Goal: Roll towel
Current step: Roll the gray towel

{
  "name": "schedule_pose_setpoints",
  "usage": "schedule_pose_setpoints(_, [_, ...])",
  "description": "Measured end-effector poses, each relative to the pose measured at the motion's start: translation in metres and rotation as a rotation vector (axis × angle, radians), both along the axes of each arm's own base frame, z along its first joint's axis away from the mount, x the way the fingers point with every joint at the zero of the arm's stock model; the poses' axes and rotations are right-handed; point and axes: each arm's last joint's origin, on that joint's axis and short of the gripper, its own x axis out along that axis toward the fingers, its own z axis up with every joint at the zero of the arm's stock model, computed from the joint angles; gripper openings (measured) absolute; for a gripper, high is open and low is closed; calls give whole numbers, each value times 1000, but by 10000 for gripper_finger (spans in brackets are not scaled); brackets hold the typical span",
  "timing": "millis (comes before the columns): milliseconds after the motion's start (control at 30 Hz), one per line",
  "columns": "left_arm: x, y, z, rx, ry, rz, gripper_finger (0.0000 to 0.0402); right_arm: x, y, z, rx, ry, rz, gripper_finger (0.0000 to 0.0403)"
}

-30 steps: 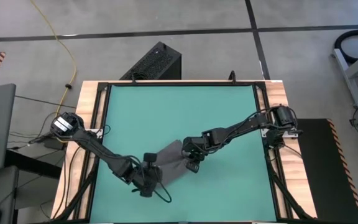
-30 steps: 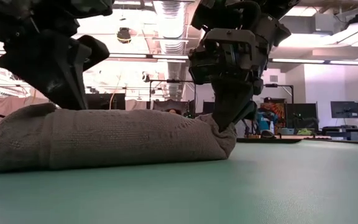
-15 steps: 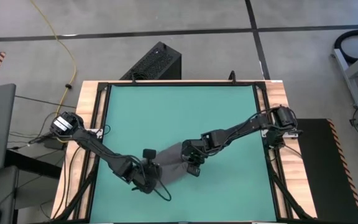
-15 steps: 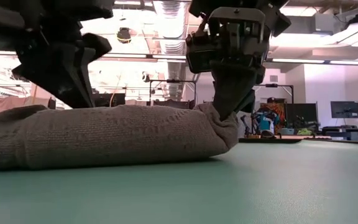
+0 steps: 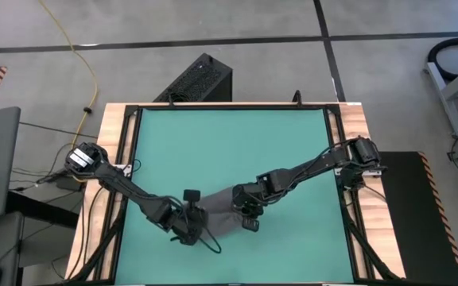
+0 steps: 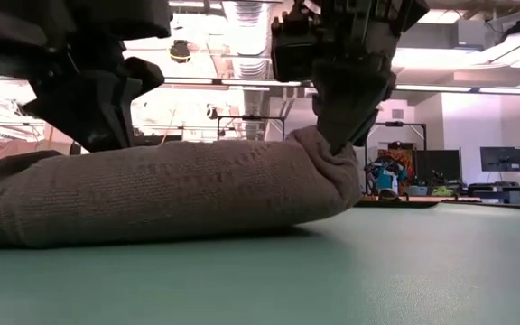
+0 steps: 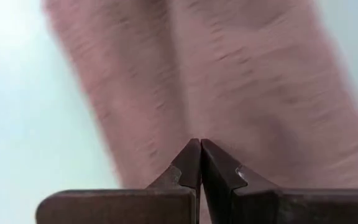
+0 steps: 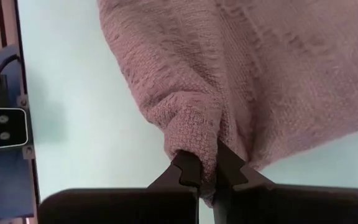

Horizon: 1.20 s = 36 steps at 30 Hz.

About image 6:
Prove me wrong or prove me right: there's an orange patterned board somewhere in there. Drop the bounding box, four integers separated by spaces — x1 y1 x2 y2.
376 148 417 171

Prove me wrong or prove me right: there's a large dark screen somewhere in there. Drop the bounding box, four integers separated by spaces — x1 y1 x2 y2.
415 149 463 190

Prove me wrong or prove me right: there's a long ceiling light strip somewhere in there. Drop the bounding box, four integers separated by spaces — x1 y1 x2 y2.
0 74 520 97

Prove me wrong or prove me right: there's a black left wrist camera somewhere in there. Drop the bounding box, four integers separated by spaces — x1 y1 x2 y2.
122 56 166 98

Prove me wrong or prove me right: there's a black monitor on stand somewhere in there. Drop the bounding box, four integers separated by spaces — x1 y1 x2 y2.
479 145 520 190

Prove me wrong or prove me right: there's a round silver air duct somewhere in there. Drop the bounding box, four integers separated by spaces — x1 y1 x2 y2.
222 0 274 141

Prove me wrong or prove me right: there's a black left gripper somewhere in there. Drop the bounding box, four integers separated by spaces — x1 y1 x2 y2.
0 38 144 153

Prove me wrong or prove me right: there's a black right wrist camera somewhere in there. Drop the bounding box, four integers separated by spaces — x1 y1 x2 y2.
270 13 320 84

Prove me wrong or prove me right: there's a person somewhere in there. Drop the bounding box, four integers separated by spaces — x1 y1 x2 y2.
365 140 409 200

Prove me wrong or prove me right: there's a grey towel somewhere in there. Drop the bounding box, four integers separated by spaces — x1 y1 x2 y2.
0 125 363 251

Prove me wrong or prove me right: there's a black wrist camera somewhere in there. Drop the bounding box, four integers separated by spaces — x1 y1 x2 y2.
270 13 320 84
122 56 166 98

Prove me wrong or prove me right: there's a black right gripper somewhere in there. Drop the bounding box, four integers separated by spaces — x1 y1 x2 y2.
311 0 432 157

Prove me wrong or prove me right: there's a green table mat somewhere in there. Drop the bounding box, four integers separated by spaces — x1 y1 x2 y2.
0 202 520 325

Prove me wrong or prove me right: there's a black ceiling dome camera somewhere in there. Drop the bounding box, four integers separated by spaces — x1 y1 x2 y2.
168 39 192 65

